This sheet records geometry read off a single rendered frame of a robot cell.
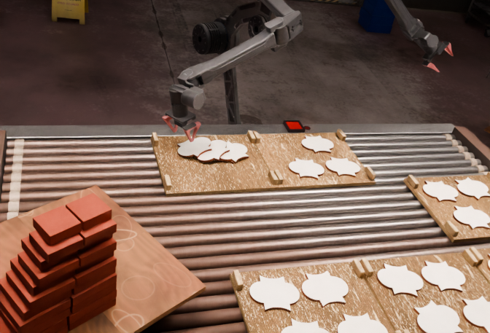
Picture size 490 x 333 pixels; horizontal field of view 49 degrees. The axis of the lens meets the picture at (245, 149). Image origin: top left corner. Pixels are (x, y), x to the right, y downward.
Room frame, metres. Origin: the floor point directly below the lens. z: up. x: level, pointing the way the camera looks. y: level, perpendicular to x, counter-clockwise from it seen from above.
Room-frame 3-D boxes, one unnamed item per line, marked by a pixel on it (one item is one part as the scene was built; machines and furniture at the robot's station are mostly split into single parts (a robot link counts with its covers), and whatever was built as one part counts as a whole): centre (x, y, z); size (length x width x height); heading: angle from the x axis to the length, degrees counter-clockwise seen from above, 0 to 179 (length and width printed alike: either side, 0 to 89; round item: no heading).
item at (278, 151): (1.83, -0.27, 0.93); 0.41 x 0.35 x 0.02; 113
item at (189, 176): (1.67, 0.11, 0.93); 0.41 x 0.35 x 0.02; 113
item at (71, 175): (1.74, -0.13, 0.90); 1.95 x 0.05 x 0.05; 112
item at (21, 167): (1.79, -0.12, 0.90); 1.95 x 0.05 x 0.05; 112
